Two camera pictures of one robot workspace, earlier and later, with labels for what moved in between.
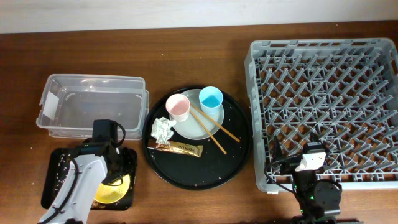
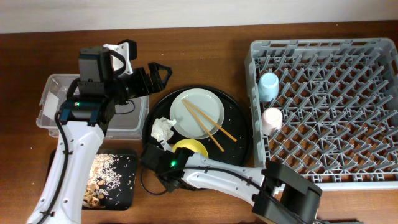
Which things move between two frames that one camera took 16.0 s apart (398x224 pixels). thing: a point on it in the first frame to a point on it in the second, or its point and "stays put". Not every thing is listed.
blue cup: (211, 98) to (268, 86)
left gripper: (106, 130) to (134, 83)
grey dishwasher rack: (344, 89) stays put
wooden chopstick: (194, 115) stays put
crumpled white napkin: (161, 129) stays put
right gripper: (290, 165) to (161, 171)
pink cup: (178, 106) to (272, 121)
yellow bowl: (113, 191) to (193, 144)
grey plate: (191, 129) stays put
